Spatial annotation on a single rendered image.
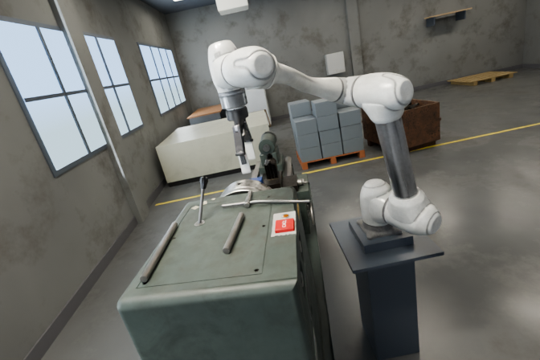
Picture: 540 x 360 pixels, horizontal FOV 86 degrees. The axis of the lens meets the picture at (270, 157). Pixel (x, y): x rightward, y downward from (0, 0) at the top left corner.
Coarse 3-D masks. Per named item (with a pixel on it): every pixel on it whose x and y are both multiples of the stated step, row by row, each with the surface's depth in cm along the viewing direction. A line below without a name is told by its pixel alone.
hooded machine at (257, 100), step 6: (246, 90) 790; (252, 90) 786; (258, 90) 786; (264, 90) 806; (252, 96) 792; (258, 96) 792; (264, 96) 792; (252, 102) 796; (258, 102) 796; (264, 102) 797; (252, 108) 802; (258, 108) 802; (264, 108) 802; (270, 120) 813
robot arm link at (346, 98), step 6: (342, 78) 118; (348, 78) 117; (354, 78) 115; (348, 84) 116; (348, 90) 116; (342, 96) 117; (348, 96) 116; (336, 102) 120; (342, 102) 120; (348, 102) 118
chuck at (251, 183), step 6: (240, 180) 141; (246, 180) 140; (252, 180) 140; (228, 186) 141; (234, 186) 136; (240, 186) 134; (246, 186) 133; (252, 186) 134; (258, 186) 135; (264, 186) 138
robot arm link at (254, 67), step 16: (240, 48) 80; (256, 48) 75; (224, 64) 83; (240, 64) 76; (256, 64) 74; (272, 64) 76; (240, 80) 79; (256, 80) 76; (272, 80) 83; (288, 80) 89; (304, 80) 98; (320, 80) 112; (336, 80) 115; (320, 96) 116; (336, 96) 116
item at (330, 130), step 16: (304, 112) 476; (320, 112) 443; (336, 112) 444; (352, 112) 446; (304, 128) 449; (320, 128) 450; (336, 128) 453; (352, 128) 454; (304, 144) 457; (320, 144) 467; (336, 144) 460; (352, 144) 461; (304, 160) 465; (320, 160) 466; (336, 160) 467
